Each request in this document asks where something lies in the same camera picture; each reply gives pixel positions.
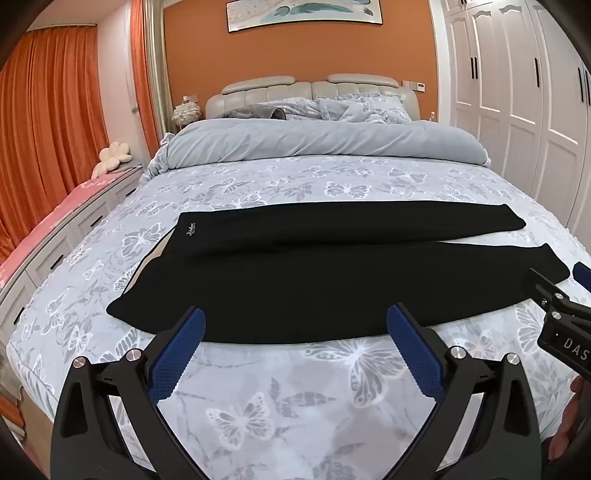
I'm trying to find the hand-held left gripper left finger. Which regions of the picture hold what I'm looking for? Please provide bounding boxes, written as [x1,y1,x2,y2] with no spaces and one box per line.
[50,307,207,480]

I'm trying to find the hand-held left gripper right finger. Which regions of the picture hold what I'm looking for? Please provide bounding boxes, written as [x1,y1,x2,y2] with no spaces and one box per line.
[387,302,550,480]

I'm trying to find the black pants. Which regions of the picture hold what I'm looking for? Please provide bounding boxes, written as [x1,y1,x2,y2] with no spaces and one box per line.
[106,202,573,344]

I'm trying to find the person's right hand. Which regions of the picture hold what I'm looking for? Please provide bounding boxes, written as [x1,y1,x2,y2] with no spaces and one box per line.
[549,375,591,462]

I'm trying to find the bed with butterfly sheet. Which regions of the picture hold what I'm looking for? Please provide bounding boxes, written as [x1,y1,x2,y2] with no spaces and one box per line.
[0,154,591,480]

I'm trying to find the white drawer cabinet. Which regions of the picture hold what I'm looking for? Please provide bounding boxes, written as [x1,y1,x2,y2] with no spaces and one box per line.
[0,166,145,342]

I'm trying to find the white wardrobe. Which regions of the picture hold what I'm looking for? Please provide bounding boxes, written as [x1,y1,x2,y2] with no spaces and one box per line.
[429,0,591,241]

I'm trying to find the pink cloth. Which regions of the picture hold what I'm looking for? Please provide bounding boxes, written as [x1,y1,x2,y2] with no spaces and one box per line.
[0,166,144,282]

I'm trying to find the white flower cushion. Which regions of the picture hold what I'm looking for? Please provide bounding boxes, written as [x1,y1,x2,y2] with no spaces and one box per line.
[91,141,134,180]

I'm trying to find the grey duvet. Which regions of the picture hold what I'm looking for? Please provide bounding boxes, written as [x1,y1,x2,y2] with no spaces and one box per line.
[159,117,490,169]

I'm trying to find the ruffled butterfly print pillow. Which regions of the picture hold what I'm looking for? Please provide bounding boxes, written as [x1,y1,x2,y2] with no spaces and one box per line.
[316,92,414,124]

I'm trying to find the orange curtain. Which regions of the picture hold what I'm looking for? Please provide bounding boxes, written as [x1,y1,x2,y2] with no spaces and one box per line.
[129,0,160,162]
[0,30,116,264]

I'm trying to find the grey crumpled blanket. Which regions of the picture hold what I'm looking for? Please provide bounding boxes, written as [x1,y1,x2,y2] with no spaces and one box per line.
[222,104,289,121]

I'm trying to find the beige padded headboard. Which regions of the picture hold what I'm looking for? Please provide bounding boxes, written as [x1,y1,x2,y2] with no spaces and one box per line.
[204,74,421,121]

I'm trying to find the sheer beige curtain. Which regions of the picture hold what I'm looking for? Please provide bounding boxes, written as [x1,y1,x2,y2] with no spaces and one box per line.
[143,0,174,139]

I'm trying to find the framed wall painting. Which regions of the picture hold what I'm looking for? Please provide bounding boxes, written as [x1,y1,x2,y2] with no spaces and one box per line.
[225,0,384,33]

